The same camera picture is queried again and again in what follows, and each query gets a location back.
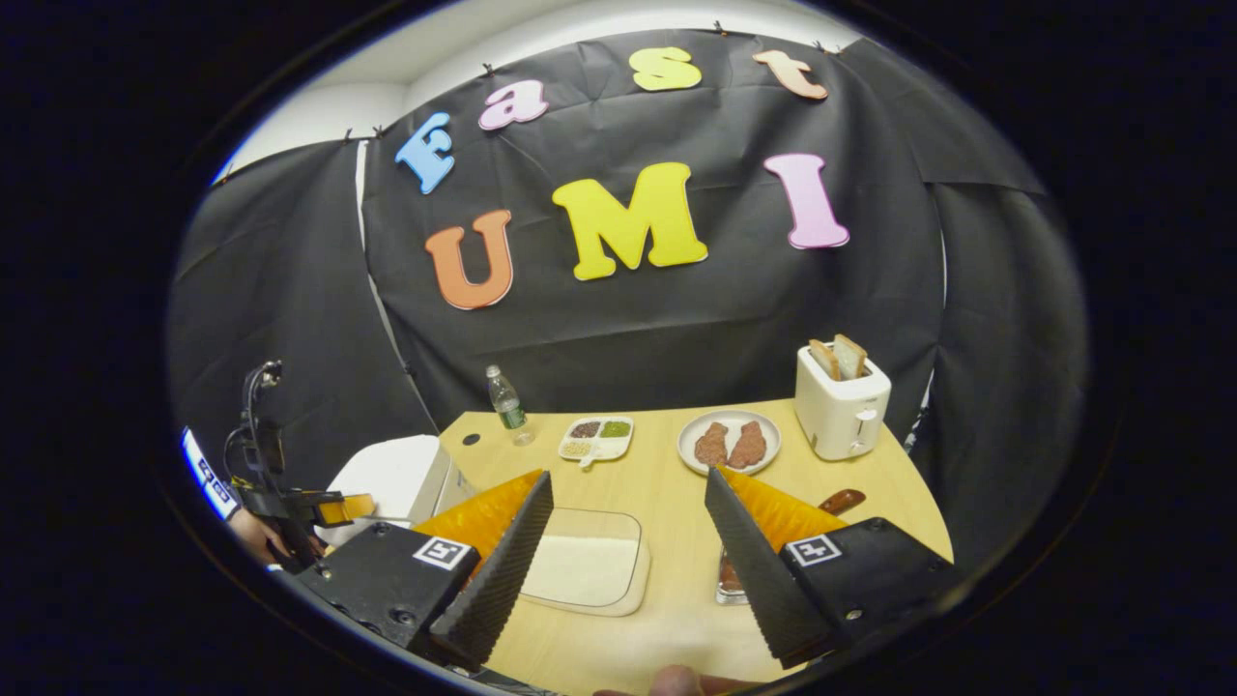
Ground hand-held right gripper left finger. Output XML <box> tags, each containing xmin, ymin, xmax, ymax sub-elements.
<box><xmin>298</xmin><ymin>470</ymin><xmax>557</xmax><ymax>673</ymax></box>

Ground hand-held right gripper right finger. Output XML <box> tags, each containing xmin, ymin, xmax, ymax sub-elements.
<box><xmin>704</xmin><ymin>467</ymin><xmax>967</xmax><ymax>670</ymax></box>

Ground metal wire chopstick holder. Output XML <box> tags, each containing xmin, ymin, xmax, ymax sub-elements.
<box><xmin>715</xmin><ymin>546</ymin><xmax>751</xmax><ymax>608</ymax></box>

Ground white rice cooker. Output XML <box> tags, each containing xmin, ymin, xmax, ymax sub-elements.
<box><xmin>314</xmin><ymin>434</ymin><xmax>475</xmax><ymax>548</ymax></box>

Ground clear box of rice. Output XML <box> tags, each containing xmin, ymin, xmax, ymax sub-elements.
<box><xmin>517</xmin><ymin>507</ymin><xmax>652</xmax><ymax>618</ymax></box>

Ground brown wooden spoon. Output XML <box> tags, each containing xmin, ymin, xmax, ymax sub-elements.
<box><xmin>718</xmin><ymin>488</ymin><xmax>868</xmax><ymax>595</ymax></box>

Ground blue white printed panel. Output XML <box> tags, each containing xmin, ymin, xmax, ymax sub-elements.
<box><xmin>181</xmin><ymin>428</ymin><xmax>241</xmax><ymax>522</ymax></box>

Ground brown meat piece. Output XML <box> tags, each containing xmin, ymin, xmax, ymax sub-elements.
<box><xmin>727</xmin><ymin>420</ymin><xmax>769</xmax><ymax>471</ymax></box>
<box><xmin>693</xmin><ymin>421</ymin><xmax>732</xmax><ymax>469</ymax></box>

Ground white round plate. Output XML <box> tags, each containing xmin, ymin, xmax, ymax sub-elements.
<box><xmin>676</xmin><ymin>410</ymin><xmax>783</xmax><ymax>478</ymax></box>

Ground white divided condiment dish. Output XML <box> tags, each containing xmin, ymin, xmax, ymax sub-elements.
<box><xmin>558</xmin><ymin>416</ymin><xmax>637</xmax><ymax>473</ymax></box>

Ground clear plastic water bottle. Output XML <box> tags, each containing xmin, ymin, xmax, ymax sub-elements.
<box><xmin>485</xmin><ymin>364</ymin><xmax>536</xmax><ymax>448</ymax></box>

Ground white toaster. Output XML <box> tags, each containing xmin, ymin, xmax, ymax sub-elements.
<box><xmin>794</xmin><ymin>343</ymin><xmax>893</xmax><ymax>462</ymax></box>

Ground black backdrop cloth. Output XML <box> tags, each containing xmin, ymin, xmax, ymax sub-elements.
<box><xmin>169</xmin><ymin>21</ymin><xmax>1091</xmax><ymax>581</ymax></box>

